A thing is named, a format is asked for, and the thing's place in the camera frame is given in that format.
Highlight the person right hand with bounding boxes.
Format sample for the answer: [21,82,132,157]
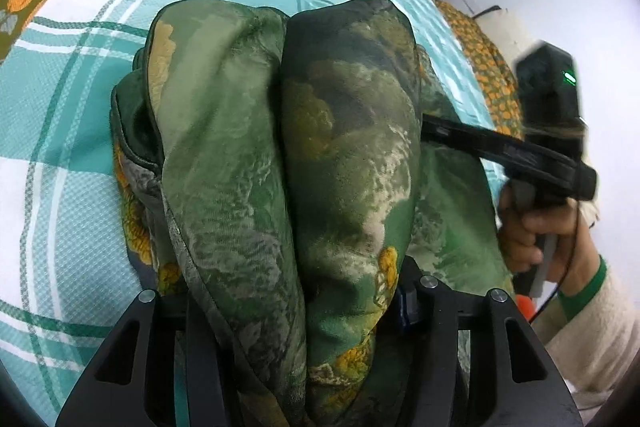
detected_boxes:
[497,183,601,293]

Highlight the teal plaid bed sheet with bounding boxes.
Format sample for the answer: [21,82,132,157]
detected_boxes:
[1,0,491,425]

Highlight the orange fluffy garment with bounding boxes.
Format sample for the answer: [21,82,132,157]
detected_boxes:
[515,294,536,321]

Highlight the green landscape print jacket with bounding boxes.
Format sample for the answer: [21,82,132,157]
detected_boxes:
[111,0,511,426]

